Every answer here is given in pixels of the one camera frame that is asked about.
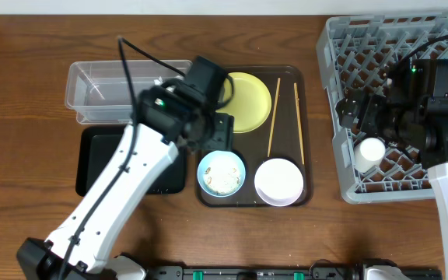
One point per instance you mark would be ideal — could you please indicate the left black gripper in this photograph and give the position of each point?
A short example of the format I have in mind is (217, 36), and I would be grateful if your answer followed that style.
(222, 132)

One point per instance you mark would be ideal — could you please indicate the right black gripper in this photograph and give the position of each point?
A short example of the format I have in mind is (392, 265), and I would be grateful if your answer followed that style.
(350, 110)

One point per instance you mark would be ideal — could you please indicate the white cup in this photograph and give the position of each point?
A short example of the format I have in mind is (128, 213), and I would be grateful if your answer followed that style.
(368, 153)

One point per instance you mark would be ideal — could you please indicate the light blue bowl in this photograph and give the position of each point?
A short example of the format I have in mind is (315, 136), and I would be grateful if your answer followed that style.
(219, 156)

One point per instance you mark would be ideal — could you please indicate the yellow plate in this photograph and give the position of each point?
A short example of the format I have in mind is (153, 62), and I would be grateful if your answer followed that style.
(251, 103)

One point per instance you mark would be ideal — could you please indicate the pink bowl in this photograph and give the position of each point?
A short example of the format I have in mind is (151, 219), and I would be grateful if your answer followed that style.
(278, 182)

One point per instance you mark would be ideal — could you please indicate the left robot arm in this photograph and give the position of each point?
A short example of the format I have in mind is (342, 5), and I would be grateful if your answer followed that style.
(178, 114)

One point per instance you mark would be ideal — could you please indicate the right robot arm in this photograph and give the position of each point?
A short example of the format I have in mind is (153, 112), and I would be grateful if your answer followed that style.
(414, 112)

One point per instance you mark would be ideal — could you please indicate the grey dishwasher rack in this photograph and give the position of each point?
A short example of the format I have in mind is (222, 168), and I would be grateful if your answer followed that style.
(353, 53)

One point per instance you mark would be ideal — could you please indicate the dark brown serving tray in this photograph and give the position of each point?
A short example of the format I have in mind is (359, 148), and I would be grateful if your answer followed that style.
(252, 146)

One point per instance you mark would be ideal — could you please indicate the black tray bin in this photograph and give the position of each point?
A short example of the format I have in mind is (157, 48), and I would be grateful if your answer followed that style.
(98, 144)

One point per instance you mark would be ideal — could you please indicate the clear plastic bin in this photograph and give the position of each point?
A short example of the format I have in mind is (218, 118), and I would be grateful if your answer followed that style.
(98, 90)

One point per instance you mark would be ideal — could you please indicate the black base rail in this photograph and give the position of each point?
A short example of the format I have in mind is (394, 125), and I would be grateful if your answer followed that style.
(179, 273)

